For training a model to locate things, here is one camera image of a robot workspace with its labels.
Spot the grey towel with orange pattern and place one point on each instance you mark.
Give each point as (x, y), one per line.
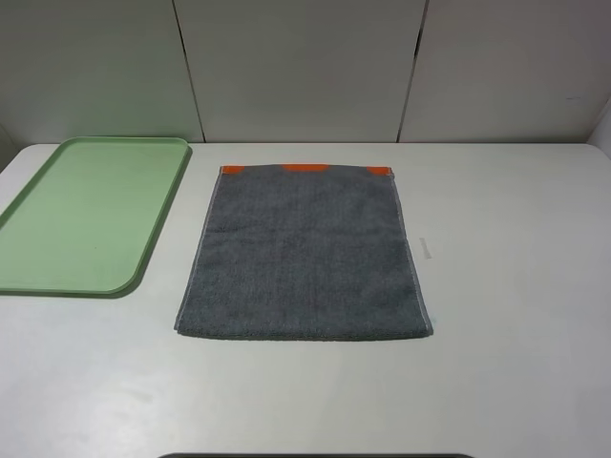
(304, 252)

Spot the light green plastic tray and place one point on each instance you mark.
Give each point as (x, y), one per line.
(86, 222)

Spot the clear tape strip right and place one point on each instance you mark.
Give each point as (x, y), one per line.
(427, 254)

